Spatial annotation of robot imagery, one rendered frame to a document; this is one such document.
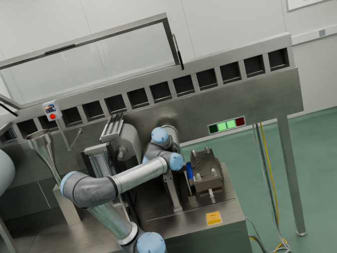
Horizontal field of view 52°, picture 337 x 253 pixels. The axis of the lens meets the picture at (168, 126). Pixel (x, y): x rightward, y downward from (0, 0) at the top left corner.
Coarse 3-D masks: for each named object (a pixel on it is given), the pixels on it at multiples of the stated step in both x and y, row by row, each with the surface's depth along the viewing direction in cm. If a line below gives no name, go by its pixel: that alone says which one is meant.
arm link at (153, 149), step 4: (152, 144) 161; (156, 144) 161; (148, 148) 162; (152, 148) 161; (156, 148) 160; (160, 148) 161; (148, 152) 161; (152, 152) 159; (156, 152) 157; (144, 156) 161; (148, 156) 160; (152, 156) 158; (156, 156) 156; (144, 160) 160; (148, 160) 159
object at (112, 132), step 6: (114, 120) 211; (120, 120) 209; (108, 126) 205; (114, 126) 206; (120, 126) 203; (108, 132) 200; (114, 132) 197; (102, 138) 190; (108, 138) 190; (114, 138) 190
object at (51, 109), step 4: (52, 100) 190; (56, 100) 191; (44, 104) 187; (48, 104) 187; (52, 104) 187; (56, 104) 189; (44, 108) 187; (48, 108) 187; (52, 108) 188; (56, 108) 188; (48, 112) 188; (52, 112) 188; (56, 112) 188; (60, 112) 192; (48, 116) 189; (52, 116) 188; (56, 116) 189; (60, 116) 190
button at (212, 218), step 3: (210, 213) 188; (213, 213) 187; (216, 213) 186; (207, 216) 186; (210, 216) 185; (213, 216) 185; (216, 216) 184; (219, 216) 183; (207, 219) 184; (210, 219) 183; (213, 219) 182; (216, 219) 182; (219, 219) 182; (210, 222) 182; (213, 222) 182; (216, 222) 182
